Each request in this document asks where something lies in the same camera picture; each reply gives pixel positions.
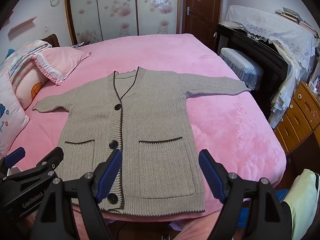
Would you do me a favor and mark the stack of books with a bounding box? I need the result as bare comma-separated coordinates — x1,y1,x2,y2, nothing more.
274,7,319,35

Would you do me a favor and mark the chair with draped clothes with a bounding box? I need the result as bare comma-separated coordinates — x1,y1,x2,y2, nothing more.
222,4,316,72

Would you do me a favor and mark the folded floral quilt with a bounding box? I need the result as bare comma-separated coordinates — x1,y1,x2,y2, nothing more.
0,40,52,77

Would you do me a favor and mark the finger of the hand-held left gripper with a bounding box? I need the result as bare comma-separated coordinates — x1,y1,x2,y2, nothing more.
0,147,26,177
35,147,64,173

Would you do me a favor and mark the beige knitted cardigan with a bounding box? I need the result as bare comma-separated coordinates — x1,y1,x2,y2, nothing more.
32,66,252,214

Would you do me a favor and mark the brown wooden door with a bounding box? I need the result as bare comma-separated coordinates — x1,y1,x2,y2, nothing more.
181,0,223,52

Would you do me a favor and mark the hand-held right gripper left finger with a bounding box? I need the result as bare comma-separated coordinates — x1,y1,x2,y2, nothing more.
30,149,123,240

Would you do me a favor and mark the pink bed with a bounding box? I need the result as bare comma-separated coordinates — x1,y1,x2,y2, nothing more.
5,33,287,224

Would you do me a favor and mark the pale yellow garment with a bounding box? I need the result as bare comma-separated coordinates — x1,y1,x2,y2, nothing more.
282,169,320,240

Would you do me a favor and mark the black piano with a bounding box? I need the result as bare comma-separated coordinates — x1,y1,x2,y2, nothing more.
215,24,292,117

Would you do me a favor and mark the floral sliding door wardrobe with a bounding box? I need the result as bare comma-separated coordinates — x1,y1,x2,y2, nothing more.
64,0,182,47

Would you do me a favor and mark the covered piano stool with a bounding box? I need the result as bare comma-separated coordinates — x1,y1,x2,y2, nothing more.
219,47,264,90

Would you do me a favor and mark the cream hanging cloth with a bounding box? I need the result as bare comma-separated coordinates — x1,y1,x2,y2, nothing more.
269,52,300,129

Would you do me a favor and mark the wooden dresser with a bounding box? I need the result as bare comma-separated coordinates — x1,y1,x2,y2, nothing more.
274,81,320,153

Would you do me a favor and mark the wooden headboard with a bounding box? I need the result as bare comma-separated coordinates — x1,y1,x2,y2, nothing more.
40,34,61,48

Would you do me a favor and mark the wooden wall shelf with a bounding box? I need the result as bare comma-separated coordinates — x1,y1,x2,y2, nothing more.
7,16,37,37

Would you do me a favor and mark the pink ruffled pillow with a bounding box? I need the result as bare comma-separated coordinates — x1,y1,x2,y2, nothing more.
31,47,92,86

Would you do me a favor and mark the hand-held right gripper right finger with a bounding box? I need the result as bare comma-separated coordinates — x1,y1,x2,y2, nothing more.
198,149,293,240

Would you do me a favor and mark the white pillow with cartoon print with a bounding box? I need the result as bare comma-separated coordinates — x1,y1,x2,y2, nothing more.
0,70,30,157

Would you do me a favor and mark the cream pillow with orange print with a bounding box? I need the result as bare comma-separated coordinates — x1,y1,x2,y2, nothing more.
11,66,49,110

